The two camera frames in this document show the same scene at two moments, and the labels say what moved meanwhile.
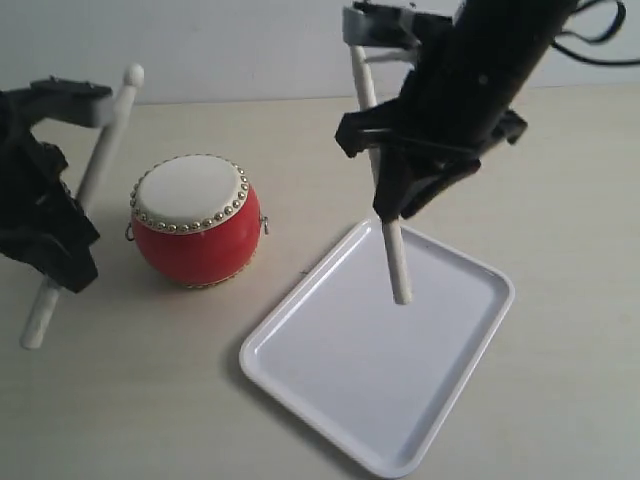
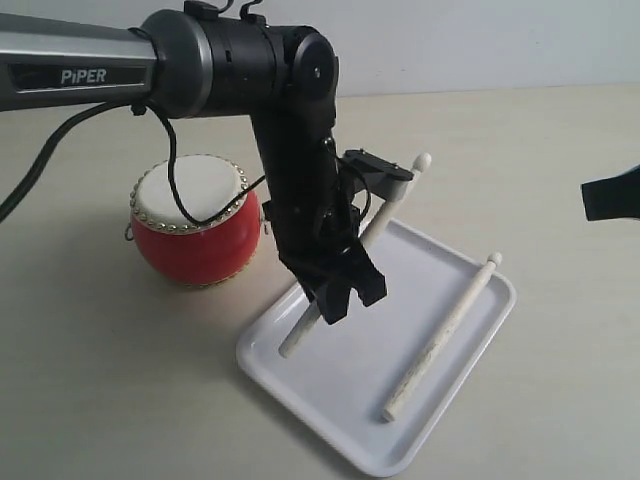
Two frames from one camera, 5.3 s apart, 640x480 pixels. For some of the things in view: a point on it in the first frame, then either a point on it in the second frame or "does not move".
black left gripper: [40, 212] to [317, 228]
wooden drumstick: [399, 267] to [448, 329]
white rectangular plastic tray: [379, 378] does not move
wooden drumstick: [99, 162] to [311, 313]
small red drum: [195, 220] does not move
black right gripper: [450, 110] to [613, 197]
